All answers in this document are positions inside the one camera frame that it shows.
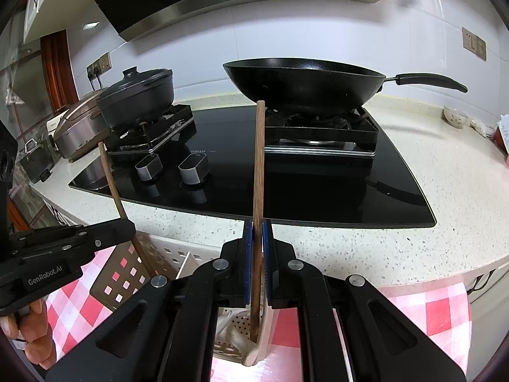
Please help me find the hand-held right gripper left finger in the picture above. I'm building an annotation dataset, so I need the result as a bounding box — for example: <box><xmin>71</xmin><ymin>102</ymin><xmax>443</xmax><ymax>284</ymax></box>
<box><xmin>45</xmin><ymin>219</ymin><xmax>253</xmax><ymax>382</ymax></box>

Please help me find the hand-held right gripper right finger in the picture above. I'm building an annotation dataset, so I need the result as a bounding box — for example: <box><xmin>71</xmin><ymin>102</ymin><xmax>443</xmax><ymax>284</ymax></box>
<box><xmin>262</xmin><ymin>219</ymin><xmax>466</xmax><ymax>382</ymax></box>

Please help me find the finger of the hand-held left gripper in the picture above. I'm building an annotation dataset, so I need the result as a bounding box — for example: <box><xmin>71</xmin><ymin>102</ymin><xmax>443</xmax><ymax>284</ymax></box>
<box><xmin>10</xmin><ymin>225</ymin><xmax>86</xmax><ymax>247</ymax></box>
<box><xmin>16</xmin><ymin>219</ymin><xmax>136</xmax><ymax>265</ymax></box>

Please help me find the brown wooden chopstick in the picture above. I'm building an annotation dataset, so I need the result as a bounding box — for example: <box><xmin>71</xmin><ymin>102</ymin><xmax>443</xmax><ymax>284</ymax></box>
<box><xmin>98</xmin><ymin>142</ymin><xmax>157</xmax><ymax>279</ymax></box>
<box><xmin>248</xmin><ymin>100</ymin><xmax>266</xmax><ymax>343</ymax></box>

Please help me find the white perforated utensil basket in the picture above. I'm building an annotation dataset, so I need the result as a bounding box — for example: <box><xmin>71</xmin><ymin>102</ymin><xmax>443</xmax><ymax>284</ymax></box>
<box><xmin>89</xmin><ymin>233</ymin><xmax>279</xmax><ymax>367</ymax></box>

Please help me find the white ceramic soup spoon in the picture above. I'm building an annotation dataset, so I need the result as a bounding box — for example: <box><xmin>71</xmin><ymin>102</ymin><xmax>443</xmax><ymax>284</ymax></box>
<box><xmin>223</xmin><ymin>324</ymin><xmax>257</xmax><ymax>367</ymax></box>

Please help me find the person's left hand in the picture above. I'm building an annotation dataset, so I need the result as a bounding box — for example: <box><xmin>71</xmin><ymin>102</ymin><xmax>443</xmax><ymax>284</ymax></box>
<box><xmin>0</xmin><ymin>298</ymin><xmax>54</xmax><ymax>371</ymax></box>

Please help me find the grey stove knob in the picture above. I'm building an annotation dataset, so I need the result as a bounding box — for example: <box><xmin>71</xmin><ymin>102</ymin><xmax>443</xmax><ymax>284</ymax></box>
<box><xmin>178</xmin><ymin>153</ymin><xmax>210</xmax><ymax>186</ymax></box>
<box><xmin>135</xmin><ymin>153</ymin><xmax>163</xmax><ymax>181</ymax></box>

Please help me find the black glass gas stove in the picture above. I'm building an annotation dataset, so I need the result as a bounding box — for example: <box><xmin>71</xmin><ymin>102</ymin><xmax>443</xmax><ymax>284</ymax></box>
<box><xmin>68</xmin><ymin>103</ymin><xmax>437</xmax><ymax>229</ymax></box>

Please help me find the brown silver rice cooker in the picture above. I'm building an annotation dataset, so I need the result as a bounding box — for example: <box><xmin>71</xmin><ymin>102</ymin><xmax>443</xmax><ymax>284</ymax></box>
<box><xmin>53</xmin><ymin>89</ymin><xmax>114</xmax><ymax>163</ymax></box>

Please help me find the white kitchen appliance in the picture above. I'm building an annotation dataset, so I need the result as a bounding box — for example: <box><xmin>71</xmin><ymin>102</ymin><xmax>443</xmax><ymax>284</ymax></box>
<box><xmin>45</xmin><ymin>105</ymin><xmax>74</xmax><ymax>136</ymax></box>

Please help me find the black pot with lid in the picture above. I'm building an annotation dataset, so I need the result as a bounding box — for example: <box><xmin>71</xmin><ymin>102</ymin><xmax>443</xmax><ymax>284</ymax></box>
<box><xmin>96</xmin><ymin>67</ymin><xmax>176</xmax><ymax>130</ymax></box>

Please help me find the red white checkered tablecloth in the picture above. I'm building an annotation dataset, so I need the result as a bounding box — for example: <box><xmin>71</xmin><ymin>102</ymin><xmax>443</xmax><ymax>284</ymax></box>
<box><xmin>45</xmin><ymin>243</ymin><xmax>472</xmax><ymax>382</ymax></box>

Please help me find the wooden framed glass door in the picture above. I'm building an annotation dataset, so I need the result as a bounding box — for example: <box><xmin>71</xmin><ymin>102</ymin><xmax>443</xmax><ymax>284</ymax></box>
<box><xmin>40</xmin><ymin>32</ymin><xmax>80</xmax><ymax>108</ymax></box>

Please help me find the black wok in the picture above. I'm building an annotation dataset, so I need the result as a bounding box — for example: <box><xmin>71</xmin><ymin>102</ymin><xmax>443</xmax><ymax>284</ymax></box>
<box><xmin>223</xmin><ymin>58</ymin><xmax>469</xmax><ymax>115</ymax></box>

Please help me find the small patterned bowl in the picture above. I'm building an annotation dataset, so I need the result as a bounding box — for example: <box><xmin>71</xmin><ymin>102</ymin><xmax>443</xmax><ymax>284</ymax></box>
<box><xmin>443</xmin><ymin>105</ymin><xmax>469</xmax><ymax>129</ymax></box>

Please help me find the paper packet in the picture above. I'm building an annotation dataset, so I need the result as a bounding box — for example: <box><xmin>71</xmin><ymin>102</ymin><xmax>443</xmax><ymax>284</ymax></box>
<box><xmin>493</xmin><ymin>115</ymin><xmax>509</xmax><ymax>156</ymax></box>

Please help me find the beige wall socket panel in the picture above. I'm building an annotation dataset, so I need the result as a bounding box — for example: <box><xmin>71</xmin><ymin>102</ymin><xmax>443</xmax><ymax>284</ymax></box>
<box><xmin>87</xmin><ymin>53</ymin><xmax>112</xmax><ymax>80</ymax></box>
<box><xmin>461</xmin><ymin>27</ymin><xmax>488</xmax><ymax>62</ymax></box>

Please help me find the white wall cabinet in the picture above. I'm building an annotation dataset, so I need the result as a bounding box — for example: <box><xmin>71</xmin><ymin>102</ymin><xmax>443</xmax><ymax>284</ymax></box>
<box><xmin>22</xmin><ymin>0</ymin><xmax>86</xmax><ymax>44</ymax></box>

